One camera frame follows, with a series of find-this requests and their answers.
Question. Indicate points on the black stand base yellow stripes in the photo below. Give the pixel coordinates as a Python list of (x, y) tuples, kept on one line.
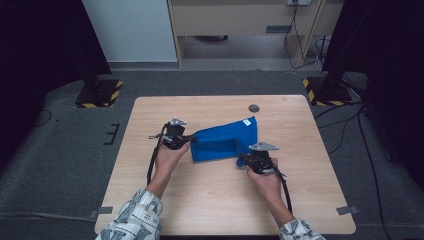
[(96, 95), (328, 91)]

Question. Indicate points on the black curtain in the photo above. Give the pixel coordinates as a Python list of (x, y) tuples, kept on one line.
[(393, 66), (40, 50)]

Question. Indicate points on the light wooden desk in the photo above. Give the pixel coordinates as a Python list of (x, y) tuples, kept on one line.
[(233, 20)]

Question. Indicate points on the white power strip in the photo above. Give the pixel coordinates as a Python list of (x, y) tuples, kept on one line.
[(299, 2)]

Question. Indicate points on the blue microfiber towel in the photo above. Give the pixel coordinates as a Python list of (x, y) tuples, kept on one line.
[(220, 140)]

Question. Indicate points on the person's right hand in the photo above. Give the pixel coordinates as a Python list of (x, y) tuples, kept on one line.
[(270, 186)]

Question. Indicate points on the grey tape piece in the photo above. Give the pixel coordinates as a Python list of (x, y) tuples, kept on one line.
[(103, 210), (347, 210)]

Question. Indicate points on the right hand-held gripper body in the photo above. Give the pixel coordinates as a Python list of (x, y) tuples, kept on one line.
[(261, 160)]

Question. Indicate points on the person's left hand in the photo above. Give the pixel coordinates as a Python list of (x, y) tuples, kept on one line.
[(168, 163)]

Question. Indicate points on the white panel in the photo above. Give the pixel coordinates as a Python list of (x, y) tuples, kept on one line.
[(133, 30)]

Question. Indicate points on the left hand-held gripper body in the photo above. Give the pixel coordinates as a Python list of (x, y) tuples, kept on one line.
[(173, 138)]

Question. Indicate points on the grey desk label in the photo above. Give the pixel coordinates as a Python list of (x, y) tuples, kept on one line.
[(278, 29)]

